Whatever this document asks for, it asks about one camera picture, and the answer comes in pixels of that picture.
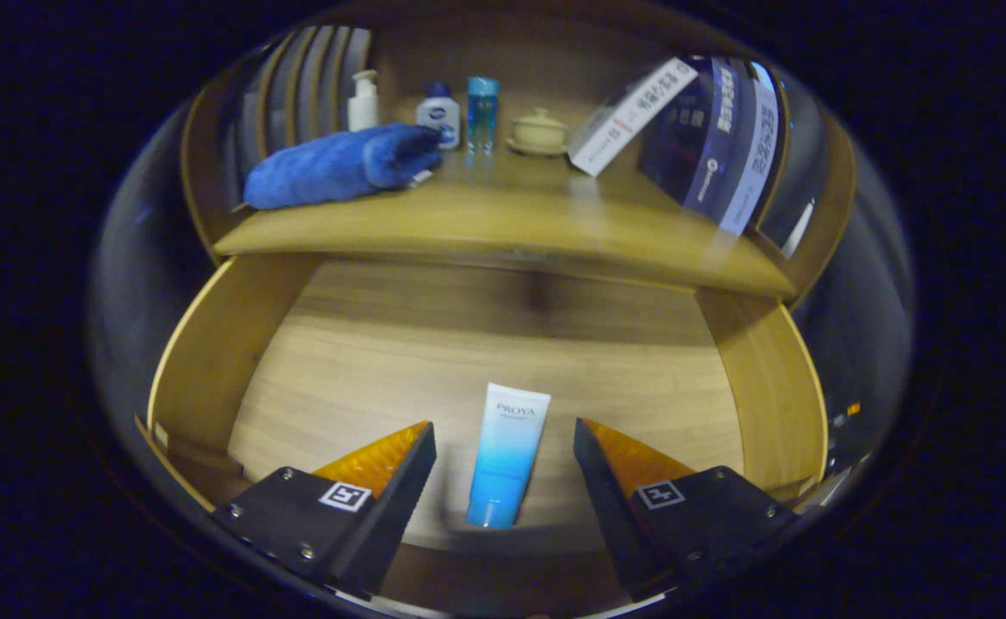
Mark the wooden cabinet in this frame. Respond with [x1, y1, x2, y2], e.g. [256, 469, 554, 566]
[178, 4, 856, 310]

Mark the dark blue book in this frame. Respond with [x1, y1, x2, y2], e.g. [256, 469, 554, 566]
[638, 56, 740, 216]

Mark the wooden drawer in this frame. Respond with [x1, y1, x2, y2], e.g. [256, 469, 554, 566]
[133, 252, 831, 603]

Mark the blue folded towel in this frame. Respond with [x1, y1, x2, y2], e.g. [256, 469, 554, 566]
[242, 123, 444, 211]

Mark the white pump bottle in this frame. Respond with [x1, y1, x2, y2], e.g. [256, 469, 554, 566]
[347, 69, 381, 132]

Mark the black backdrop cloth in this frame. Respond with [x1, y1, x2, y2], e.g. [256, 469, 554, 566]
[86, 52, 915, 482]

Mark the white book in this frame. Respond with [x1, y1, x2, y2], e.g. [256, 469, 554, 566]
[567, 57, 699, 178]

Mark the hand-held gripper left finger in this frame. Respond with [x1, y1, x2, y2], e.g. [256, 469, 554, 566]
[209, 420, 438, 601]

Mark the beige lidded teacup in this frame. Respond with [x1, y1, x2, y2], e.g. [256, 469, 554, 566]
[506, 107, 570, 158]

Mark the light purple book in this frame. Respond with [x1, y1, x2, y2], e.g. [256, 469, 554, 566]
[718, 60, 781, 236]

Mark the wooden countertop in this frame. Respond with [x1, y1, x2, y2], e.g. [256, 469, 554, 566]
[213, 142, 798, 300]

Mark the clear blue bottle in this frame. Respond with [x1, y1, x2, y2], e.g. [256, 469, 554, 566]
[466, 76, 500, 157]

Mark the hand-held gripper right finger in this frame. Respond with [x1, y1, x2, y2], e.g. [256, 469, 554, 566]
[574, 418, 801, 601]

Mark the white bottle blue cap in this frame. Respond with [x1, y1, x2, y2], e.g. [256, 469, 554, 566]
[415, 82, 461, 151]

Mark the blue white cosmetic tube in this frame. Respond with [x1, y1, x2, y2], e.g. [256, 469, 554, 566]
[465, 382, 552, 530]

